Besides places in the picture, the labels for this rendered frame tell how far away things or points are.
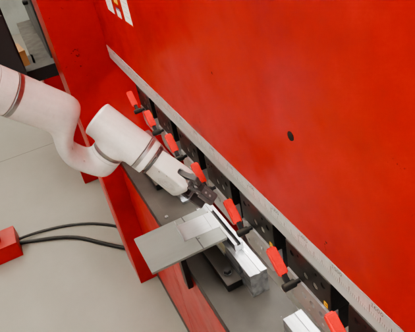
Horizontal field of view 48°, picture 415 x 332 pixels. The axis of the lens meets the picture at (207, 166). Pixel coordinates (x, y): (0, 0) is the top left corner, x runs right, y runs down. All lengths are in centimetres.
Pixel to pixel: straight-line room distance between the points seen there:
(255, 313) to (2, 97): 94
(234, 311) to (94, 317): 143
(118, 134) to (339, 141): 53
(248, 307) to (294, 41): 97
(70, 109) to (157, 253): 69
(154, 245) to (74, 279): 154
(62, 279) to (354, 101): 264
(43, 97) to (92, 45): 116
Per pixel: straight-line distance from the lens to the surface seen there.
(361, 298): 86
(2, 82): 93
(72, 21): 206
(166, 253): 152
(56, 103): 97
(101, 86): 216
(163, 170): 106
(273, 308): 148
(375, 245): 74
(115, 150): 107
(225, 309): 150
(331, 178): 75
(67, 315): 288
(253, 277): 145
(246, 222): 119
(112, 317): 276
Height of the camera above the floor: 205
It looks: 35 degrees down
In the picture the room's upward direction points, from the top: 12 degrees counter-clockwise
